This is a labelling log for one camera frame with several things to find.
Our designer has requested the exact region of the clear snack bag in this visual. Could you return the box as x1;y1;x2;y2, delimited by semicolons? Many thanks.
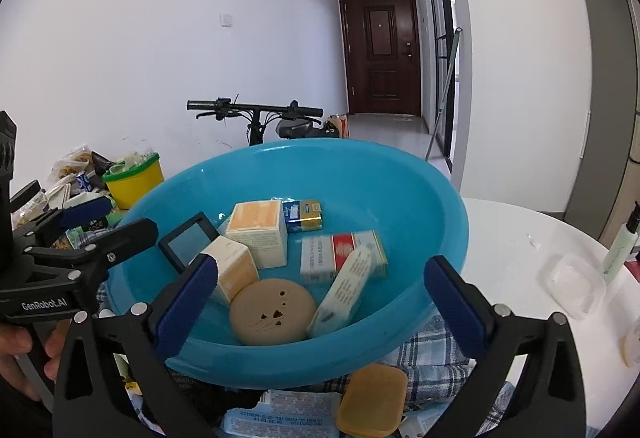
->
50;145;96;183

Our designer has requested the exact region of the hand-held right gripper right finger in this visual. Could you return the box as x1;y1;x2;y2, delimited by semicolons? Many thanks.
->
424;255;587;438

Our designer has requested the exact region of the orange bag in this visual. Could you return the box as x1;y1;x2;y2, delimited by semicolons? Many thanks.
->
327;114;351;139

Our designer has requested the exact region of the pale green bottle black cap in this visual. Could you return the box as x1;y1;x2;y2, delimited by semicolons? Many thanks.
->
601;201;640;283

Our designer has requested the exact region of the light blue barcode box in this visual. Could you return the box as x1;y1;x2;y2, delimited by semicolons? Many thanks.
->
220;389;346;438

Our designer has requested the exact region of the yellow bucket with green rim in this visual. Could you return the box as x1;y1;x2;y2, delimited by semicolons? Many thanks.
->
102;152;165;209

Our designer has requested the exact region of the dark snack bag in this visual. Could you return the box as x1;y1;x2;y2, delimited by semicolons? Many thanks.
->
90;150;118;175

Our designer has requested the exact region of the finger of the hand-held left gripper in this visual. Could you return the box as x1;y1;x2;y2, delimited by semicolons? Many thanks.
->
22;218;160;306
10;180;115;249

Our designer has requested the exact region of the blue plaid cloth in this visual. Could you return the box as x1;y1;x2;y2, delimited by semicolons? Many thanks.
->
97;283;516;438

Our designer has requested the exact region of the blue plastic basin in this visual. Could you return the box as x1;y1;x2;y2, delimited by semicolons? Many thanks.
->
105;139;469;390

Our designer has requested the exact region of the person's left hand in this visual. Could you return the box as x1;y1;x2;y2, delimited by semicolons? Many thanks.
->
0;319;72;402

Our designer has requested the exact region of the dark brown door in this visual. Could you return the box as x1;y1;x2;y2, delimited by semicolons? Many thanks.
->
338;0;422;117

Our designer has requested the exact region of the blue yellow battery pack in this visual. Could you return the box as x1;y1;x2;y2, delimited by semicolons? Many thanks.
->
281;199;325;233

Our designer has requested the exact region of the black framed small mirror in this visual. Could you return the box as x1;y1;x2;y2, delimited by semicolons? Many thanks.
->
158;212;220;275

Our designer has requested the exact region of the large cream orange box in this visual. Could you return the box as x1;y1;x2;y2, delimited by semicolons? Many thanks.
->
225;200;289;269

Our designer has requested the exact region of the round beige disc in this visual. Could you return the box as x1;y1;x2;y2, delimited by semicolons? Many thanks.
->
229;278;318;347

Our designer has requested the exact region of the small cream orange box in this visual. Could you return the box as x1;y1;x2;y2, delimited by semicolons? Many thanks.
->
202;237;260;309

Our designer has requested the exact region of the red white medicine box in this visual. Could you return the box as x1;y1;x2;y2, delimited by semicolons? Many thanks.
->
300;230;388;285

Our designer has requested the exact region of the green tissue pack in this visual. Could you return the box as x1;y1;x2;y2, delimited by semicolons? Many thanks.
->
65;213;123;251

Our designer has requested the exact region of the black framed glass door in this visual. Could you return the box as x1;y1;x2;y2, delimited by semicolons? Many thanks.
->
425;0;458;169

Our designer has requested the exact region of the clear plastic container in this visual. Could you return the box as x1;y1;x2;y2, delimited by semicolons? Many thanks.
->
538;254;607;321

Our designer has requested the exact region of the grey beige refrigerator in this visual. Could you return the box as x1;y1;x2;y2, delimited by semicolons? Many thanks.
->
565;0;640;249

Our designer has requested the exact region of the white desktop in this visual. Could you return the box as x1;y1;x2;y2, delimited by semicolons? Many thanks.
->
452;198;640;438

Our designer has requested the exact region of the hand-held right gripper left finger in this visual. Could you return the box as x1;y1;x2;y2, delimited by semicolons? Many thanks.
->
52;254;236;438

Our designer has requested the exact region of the black bicycle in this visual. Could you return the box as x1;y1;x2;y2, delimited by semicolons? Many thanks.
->
186;95;341;149

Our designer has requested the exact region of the white printed packet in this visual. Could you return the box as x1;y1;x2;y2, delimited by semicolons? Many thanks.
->
306;245;373;339

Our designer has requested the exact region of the mop pole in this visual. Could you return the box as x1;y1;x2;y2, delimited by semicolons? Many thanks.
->
425;28;463;162

